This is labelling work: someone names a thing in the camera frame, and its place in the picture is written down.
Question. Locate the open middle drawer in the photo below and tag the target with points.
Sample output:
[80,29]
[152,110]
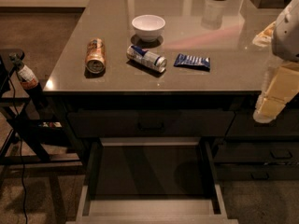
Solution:
[155,184]

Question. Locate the closed top drawer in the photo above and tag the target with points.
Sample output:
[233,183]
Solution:
[150,123]

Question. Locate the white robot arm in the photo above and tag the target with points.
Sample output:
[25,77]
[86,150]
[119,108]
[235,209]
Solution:
[282,35]

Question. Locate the dark cola bottle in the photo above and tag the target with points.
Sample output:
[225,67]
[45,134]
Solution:
[29,81]

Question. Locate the dark side table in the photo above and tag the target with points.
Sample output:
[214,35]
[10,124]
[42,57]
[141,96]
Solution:
[25,127]

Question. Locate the white ceramic bowl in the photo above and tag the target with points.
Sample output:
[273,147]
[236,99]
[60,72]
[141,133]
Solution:
[148,27]

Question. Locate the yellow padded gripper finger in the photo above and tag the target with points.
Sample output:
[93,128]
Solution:
[281,85]

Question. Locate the blue silver redbull can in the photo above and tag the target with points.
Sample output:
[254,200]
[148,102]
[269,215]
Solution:
[147,58]

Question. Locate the orange soda can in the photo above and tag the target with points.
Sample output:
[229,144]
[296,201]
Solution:
[95,60]

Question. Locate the blue snack packet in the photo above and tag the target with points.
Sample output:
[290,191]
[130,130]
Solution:
[193,62]

